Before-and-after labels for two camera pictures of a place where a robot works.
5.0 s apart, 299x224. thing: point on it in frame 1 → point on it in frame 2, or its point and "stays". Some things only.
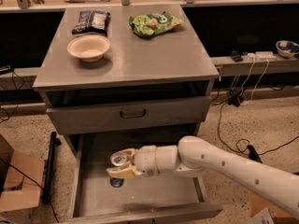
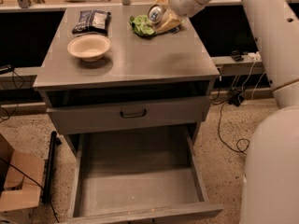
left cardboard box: x=21 y=178 stays
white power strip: x=262 y=56 stays
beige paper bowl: x=89 y=48 stays
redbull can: x=118 y=159 → x=155 y=13
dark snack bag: x=92 y=21 stays
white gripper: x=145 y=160 → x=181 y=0
